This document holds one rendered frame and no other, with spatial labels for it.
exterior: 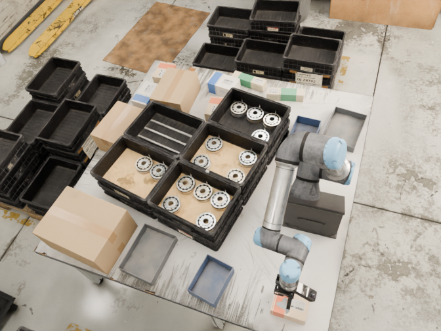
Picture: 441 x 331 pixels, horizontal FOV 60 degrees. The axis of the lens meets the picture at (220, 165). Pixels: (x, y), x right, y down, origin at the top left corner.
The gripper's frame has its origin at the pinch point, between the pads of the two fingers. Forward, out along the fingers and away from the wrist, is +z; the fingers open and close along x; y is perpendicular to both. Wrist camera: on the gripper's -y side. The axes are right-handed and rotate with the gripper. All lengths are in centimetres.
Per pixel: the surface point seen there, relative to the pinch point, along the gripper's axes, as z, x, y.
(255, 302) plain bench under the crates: 17.1, 3.2, 16.3
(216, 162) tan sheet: 4, -60, 58
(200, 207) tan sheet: 4, -31, 56
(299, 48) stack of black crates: 38, -205, 43
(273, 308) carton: 9.7, 5.1, 6.7
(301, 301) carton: 9.7, -1.9, -4.3
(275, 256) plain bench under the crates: 17.1, -21.7, 13.4
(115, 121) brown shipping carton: 0, -70, 129
